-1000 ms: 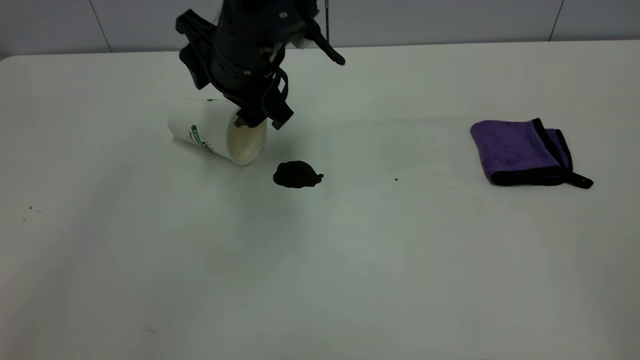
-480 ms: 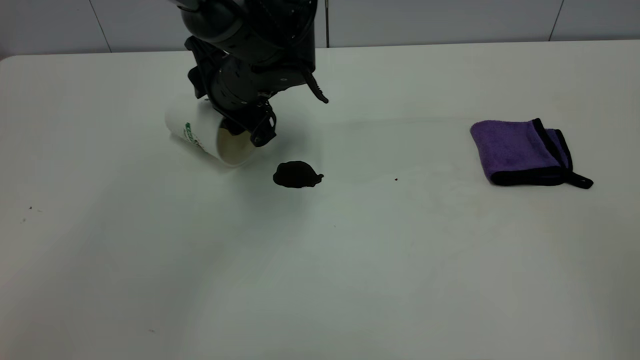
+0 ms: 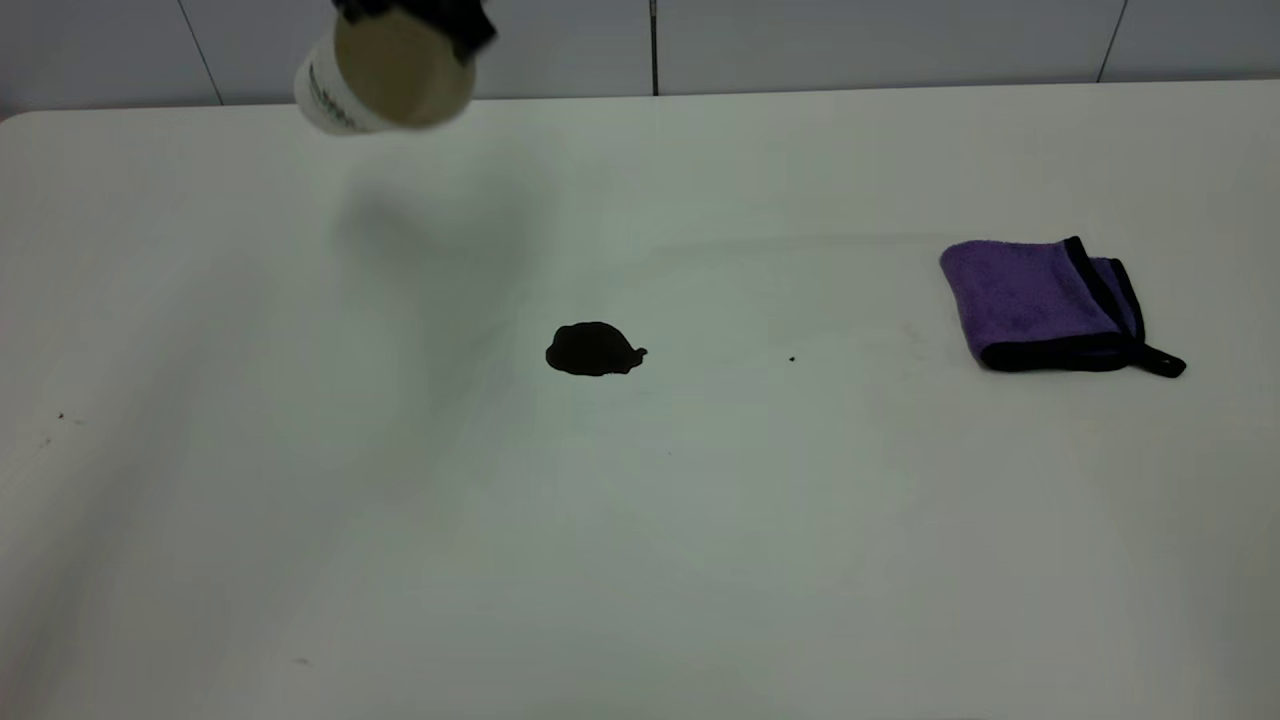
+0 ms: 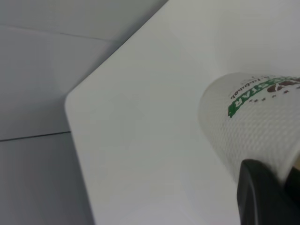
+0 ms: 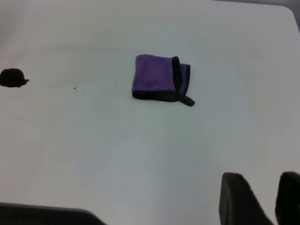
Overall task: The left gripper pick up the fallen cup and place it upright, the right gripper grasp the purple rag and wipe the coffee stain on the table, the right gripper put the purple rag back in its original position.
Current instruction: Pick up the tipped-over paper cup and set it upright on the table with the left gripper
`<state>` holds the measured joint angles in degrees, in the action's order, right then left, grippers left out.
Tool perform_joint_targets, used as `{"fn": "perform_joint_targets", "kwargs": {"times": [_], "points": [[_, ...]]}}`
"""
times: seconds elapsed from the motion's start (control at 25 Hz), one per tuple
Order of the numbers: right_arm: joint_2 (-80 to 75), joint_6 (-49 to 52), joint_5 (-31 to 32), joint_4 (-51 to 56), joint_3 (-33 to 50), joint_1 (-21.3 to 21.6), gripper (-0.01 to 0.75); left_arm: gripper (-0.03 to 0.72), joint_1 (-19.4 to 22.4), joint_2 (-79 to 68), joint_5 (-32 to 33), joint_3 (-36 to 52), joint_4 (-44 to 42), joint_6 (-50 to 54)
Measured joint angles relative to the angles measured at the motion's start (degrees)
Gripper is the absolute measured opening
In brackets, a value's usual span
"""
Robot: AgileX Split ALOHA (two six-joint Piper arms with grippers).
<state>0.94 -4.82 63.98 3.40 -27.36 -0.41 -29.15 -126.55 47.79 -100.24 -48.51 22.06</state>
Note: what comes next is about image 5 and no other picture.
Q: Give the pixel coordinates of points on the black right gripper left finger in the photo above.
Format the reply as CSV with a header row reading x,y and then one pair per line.
x,y
239,201

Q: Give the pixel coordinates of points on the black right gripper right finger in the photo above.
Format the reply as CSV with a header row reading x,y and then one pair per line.
x,y
289,199

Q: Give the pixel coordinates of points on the purple cloth with black trim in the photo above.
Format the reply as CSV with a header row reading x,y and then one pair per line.
x,y
152,75

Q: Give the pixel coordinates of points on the dark coffee spill puddle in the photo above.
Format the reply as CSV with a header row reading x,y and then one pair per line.
x,y
11,78

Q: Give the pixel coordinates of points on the black textured base plate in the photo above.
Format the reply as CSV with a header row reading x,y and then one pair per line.
x,y
47,215

